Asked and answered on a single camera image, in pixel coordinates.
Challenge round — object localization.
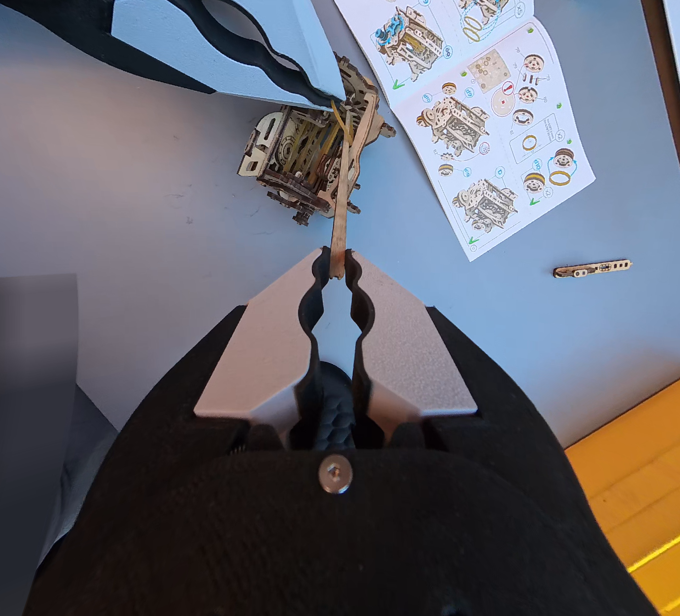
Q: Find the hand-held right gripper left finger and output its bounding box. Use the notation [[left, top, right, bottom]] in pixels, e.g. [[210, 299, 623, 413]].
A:
[[193, 246, 332, 448]]

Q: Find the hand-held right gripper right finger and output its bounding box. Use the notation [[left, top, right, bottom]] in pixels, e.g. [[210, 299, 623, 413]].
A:
[[343, 249, 479, 447]]

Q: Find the wooden mechanical model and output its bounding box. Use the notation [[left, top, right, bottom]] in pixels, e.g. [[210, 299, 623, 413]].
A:
[[236, 53, 397, 228]]

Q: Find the thin wooden stick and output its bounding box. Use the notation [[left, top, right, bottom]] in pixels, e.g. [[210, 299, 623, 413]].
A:
[[329, 112, 356, 279]]

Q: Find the black honeycomb chair armrest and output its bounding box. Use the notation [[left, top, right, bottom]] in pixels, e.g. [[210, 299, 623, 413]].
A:
[[312, 361, 356, 451]]

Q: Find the small flat wooden part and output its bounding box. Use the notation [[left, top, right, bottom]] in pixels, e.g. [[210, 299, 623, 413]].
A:
[[552, 259, 633, 278]]

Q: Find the yellow box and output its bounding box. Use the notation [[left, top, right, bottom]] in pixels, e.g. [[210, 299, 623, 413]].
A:
[[565, 376, 680, 574]]

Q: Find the illustrated instruction booklet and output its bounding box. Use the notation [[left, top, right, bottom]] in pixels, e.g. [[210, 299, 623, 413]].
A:
[[299, 0, 597, 262]]

